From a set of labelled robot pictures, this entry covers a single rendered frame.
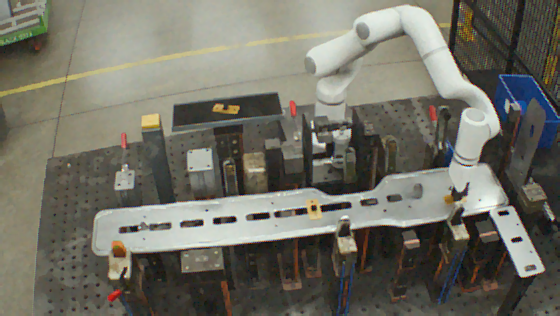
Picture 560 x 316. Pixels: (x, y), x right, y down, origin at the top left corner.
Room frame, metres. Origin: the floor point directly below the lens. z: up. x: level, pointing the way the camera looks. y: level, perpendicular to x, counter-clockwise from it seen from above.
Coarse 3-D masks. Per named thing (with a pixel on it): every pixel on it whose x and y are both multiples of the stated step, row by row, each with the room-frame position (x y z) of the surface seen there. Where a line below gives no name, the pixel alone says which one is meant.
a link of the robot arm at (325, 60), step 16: (368, 16) 1.49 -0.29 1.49; (384, 16) 1.50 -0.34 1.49; (352, 32) 1.62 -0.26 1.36; (368, 32) 1.46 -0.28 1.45; (384, 32) 1.46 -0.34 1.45; (400, 32) 1.49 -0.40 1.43; (320, 48) 1.71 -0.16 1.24; (336, 48) 1.66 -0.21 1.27; (352, 48) 1.60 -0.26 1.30; (368, 48) 1.52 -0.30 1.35; (320, 64) 1.68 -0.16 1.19; (336, 64) 1.65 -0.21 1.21
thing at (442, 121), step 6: (438, 108) 1.37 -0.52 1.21; (444, 108) 1.37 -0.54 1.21; (438, 114) 1.37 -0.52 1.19; (444, 114) 1.34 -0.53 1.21; (450, 114) 1.34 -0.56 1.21; (438, 120) 1.36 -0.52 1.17; (444, 120) 1.37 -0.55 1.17; (438, 126) 1.36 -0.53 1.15; (444, 126) 1.36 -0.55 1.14; (438, 132) 1.35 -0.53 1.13; (444, 132) 1.36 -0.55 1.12; (438, 138) 1.35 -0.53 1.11; (444, 138) 1.35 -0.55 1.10; (438, 144) 1.34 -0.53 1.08; (444, 144) 1.35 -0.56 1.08; (444, 150) 1.34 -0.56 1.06
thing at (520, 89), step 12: (504, 84) 1.60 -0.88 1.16; (516, 84) 1.66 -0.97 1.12; (528, 84) 1.66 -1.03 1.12; (504, 96) 1.58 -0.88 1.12; (516, 96) 1.66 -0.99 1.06; (528, 96) 1.64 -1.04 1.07; (540, 96) 1.55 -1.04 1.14; (504, 108) 1.55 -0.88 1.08; (552, 108) 1.44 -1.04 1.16; (504, 120) 1.53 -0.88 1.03; (552, 120) 1.42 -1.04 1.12; (516, 132) 1.41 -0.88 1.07; (552, 132) 1.37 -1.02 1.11; (540, 144) 1.37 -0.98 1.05
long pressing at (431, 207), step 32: (288, 192) 1.23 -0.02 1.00; (320, 192) 1.23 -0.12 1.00; (384, 192) 1.22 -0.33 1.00; (448, 192) 1.20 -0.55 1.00; (480, 192) 1.19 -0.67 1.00; (96, 224) 1.11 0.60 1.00; (128, 224) 1.11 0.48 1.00; (224, 224) 1.11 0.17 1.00; (256, 224) 1.11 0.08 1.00; (288, 224) 1.10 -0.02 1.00; (320, 224) 1.10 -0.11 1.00; (352, 224) 1.09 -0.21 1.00; (384, 224) 1.09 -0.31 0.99; (416, 224) 1.08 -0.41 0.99
